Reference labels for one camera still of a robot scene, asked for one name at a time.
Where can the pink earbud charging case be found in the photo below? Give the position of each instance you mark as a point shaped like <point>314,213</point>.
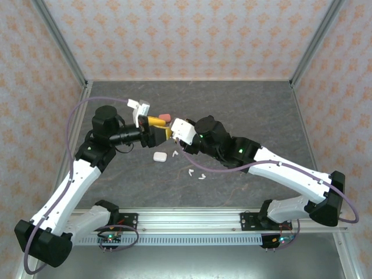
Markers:
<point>165,116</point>

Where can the white earbud charging case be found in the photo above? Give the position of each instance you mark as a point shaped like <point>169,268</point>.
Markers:
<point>159,157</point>

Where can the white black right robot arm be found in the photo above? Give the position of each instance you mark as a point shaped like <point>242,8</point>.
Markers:
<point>284,174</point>

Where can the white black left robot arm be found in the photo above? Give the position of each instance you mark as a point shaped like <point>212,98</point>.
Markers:
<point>67,186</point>

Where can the small circuit board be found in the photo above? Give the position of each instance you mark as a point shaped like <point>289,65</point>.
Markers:
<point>274,240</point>
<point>110,239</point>

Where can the aluminium table side rail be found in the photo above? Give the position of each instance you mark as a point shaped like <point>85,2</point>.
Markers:
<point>302,116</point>
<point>78,120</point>

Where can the aluminium frame post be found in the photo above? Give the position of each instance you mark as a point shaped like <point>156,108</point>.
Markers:
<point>314,46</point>
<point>64,46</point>

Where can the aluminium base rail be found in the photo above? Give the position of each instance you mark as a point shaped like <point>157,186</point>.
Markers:
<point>189,221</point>

